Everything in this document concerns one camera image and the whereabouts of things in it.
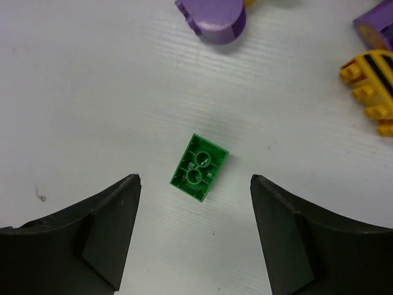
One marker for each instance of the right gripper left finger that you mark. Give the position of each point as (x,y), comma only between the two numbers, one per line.
(81,249)

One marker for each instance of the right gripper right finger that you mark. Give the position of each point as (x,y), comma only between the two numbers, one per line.
(311,250)

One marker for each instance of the green lego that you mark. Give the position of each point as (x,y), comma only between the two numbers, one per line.
(199,167)

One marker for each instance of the purple square lego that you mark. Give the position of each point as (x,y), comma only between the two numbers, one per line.
(375,26)

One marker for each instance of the purple oval lego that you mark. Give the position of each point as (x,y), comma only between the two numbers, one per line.
(216,21)

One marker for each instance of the small yellow lego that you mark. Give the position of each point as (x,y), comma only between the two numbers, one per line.
(247,3)

